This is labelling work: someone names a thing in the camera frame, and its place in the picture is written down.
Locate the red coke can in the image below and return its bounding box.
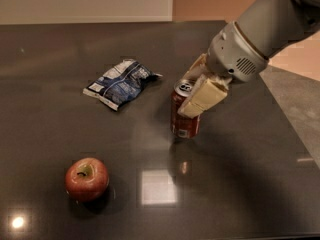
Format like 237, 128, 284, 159
170, 79, 200, 139

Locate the blue chip bag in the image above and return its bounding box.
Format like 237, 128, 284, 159
83, 59, 161, 111

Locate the red apple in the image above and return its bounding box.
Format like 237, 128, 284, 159
65, 157, 109, 202

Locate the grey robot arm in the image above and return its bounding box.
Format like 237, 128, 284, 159
178, 0, 320, 118

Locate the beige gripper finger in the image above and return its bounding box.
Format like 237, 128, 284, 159
183, 53, 208, 81
178, 74, 231, 118

